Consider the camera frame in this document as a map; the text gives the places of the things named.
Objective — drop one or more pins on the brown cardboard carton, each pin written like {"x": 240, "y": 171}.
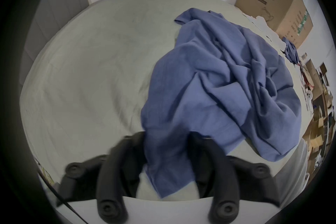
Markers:
{"x": 278, "y": 5}

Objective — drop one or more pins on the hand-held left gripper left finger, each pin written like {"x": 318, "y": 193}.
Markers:
{"x": 115, "y": 165}

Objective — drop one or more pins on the bed with beige sheet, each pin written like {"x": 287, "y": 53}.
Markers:
{"x": 86, "y": 73}

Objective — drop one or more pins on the small blue cloth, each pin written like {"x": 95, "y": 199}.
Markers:
{"x": 292, "y": 51}

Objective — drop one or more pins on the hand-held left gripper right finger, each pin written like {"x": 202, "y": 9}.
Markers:
{"x": 223, "y": 173}

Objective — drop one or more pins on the grey padded headboard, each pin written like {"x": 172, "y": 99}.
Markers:
{"x": 49, "y": 23}

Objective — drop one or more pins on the blue shirt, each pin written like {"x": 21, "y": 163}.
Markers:
{"x": 210, "y": 91}

